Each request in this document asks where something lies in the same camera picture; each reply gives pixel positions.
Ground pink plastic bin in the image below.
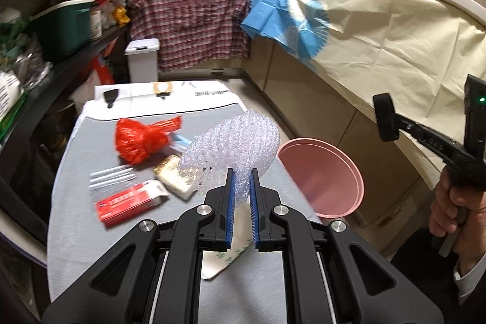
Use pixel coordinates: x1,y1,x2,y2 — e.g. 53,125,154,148
276,137,366,220

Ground yellow toy figure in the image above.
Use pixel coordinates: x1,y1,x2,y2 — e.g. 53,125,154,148
114,5,131,25

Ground clear bags of goods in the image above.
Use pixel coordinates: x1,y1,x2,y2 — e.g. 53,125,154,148
0,7,53,91

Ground red and white carton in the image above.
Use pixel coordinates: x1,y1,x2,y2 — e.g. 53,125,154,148
90,56,115,86

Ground person's right forearm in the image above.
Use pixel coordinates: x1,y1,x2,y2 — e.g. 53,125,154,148
453,252,486,309

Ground cream and blue printed cloth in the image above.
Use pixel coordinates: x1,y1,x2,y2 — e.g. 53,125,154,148
241,0,486,131

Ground white plastic jar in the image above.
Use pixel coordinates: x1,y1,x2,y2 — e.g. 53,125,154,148
89,1,104,42

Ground red cardboard box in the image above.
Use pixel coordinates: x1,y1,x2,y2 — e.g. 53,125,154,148
95,180,170,228

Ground white plastic fork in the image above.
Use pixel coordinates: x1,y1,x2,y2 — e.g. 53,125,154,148
89,165,137,192

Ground blue and white wrapper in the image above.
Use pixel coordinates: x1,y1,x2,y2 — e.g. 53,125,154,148
169,132,195,155

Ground clear bubble wrap sheet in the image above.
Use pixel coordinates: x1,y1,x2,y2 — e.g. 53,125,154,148
178,111,281,218

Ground white paper with green print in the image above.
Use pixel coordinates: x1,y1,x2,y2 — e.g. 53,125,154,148
202,208,252,281

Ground red plastic bag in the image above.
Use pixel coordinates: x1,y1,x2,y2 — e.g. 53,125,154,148
115,115,183,164

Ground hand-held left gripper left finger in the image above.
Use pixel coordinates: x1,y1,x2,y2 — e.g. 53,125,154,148
43,168,238,324

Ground green storage box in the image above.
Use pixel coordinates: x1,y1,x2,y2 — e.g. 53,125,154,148
28,0,96,63

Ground black storage shelf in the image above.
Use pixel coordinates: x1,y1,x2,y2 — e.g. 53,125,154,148
0,0,134,245

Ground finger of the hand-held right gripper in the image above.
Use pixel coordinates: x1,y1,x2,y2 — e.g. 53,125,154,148
373,93,462,162

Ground red plaid shirt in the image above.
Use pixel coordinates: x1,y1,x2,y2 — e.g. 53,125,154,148
128,0,254,73

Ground person's right hand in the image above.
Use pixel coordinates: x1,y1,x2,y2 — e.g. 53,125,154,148
429,168,486,273

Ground white lidded waste bin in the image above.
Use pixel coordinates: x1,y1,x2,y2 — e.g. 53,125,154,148
125,38,161,84

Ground beige snack packet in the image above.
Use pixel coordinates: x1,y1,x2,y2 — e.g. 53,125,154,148
153,155,195,202

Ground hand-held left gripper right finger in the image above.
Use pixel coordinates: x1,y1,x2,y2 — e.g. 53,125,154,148
248,168,444,324

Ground person's dark clothing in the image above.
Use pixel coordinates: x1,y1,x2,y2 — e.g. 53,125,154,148
389,226,462,314

